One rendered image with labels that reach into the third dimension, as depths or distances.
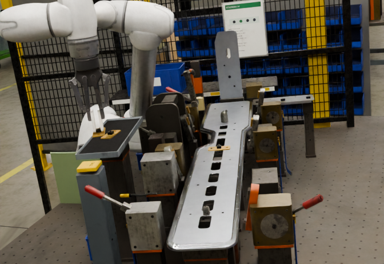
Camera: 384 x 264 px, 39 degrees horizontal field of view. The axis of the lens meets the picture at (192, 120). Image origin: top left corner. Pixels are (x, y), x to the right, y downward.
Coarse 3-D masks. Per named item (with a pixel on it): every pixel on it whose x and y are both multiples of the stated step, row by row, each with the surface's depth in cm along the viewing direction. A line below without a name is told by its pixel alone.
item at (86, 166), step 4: (100, 160) 161; (84, 164) 159; (88, 164) 159; (92, 164) 158; (96, 164) 158; (100, 164) 159; (80, 168) 156; (84, 168) 156; (88, 168) 156; (92, 168) 156; (96, 168) 156; (88, 172) 158
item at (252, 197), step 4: (252, 184) 144; (256, 184) 144; (248, 188) 145; (252, 188) 142; (256, 188) 142; (248, 192) 143; (252, 192) 142; (256, 192) 142; (248, 196) 144; (252, 196) 143; (256, 196) 143; (248, 200) 144; (252, 200) 143; (256, 200) 143; (248, 208) 144; (248, 212) 144; (248, 216) 145; (244, 220) 147; (248, 220) 145; (248, 224) 145; (248, 228) 146
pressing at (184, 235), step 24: (216, 120) 240; (240, 120) 236; (216, 144) 210; (240, 144) 207; (192, 168) 188; (240, 168) 185; (192, 192) 170; (216, 192) 168; (240, 192) 167; (192, 216) 154; (216, 216) 152; (168, 240) 142; (192, 240) 141; (216, 240) 139
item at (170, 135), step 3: (174, 132) 204; (165, 135) 202; (168, 135) 201; (171, 135) 201; (174, 135) 200; (165, 138) 199; (168, 138) 198; (171, 138) 198; (174, 138) 199; (165, 141) 199; (168, 141) 199; (171, 141) 199; (174, 141) 199
